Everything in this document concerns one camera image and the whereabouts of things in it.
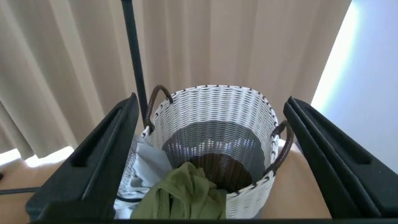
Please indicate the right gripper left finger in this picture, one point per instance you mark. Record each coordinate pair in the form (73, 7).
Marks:
(102, 174)

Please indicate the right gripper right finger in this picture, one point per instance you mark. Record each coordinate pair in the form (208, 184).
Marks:
(351, 193)

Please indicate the green printed shirt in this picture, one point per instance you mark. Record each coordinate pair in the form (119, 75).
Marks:
(183, 193)

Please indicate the black clothes rack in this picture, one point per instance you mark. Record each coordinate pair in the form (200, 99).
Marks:
(132, 46)

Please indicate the white laundry basket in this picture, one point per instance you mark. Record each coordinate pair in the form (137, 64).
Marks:
(217, 105)

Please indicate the pale grey shorts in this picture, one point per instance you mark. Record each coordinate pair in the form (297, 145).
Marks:
(149, 165)

